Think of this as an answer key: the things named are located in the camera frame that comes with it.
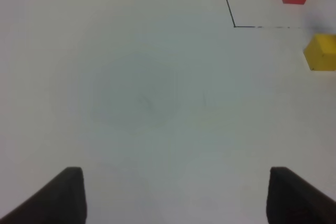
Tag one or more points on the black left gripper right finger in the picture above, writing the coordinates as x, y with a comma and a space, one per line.
291, 199

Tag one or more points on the yellow cube block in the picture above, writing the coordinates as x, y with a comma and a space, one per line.
320, 52

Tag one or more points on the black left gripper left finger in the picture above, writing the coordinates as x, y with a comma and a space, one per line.
62, 200

